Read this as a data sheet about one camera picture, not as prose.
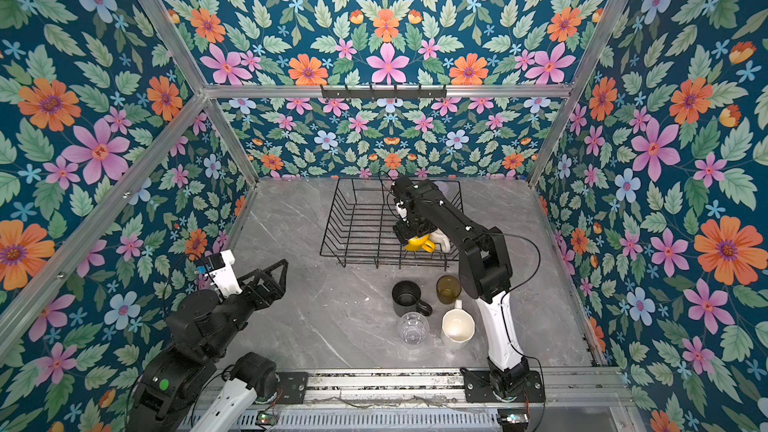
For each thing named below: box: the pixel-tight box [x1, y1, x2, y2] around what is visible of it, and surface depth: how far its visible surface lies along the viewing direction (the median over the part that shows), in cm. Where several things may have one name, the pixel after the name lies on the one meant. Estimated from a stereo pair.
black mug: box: [392, 280, 432, 317], surface depth 84 cm
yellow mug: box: [404, 234, 436, 253], surface depth 90 cm
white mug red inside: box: [429, 228, 451, 253], surface depth 93 cm
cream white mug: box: [442, 299, 476, 343], surface depth 78 cm
